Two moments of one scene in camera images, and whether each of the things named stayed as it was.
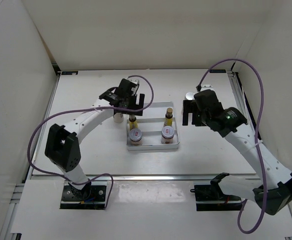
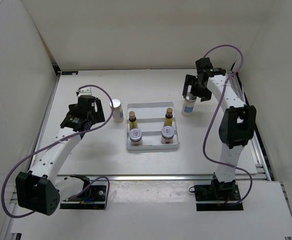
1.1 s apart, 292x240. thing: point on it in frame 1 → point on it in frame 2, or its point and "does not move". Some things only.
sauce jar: [136, 136] does not move
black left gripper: [141, 98] → [98, 116]
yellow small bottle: [133, 123] does not move
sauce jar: [167, 134] does not move
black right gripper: [189, 106] → [205, 95]
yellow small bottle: [168, 116] does not move
